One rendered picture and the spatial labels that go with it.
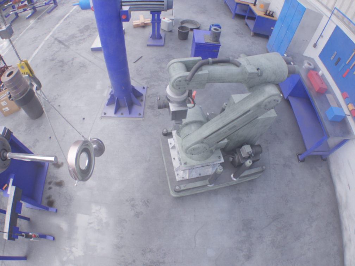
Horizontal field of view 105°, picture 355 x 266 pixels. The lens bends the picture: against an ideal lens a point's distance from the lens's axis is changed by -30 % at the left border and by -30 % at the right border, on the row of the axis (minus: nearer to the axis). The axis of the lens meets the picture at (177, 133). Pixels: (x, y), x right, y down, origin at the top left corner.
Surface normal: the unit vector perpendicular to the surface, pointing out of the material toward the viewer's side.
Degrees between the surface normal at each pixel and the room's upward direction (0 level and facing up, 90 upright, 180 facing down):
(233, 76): 79
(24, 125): 0
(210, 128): 48
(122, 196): 0
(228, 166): 0
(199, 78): 90
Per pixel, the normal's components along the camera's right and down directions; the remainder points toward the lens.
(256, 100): -0.69, -0.23
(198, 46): 0.00, 0.86
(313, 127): 0.07, -0.51
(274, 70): 0.20, 0.33
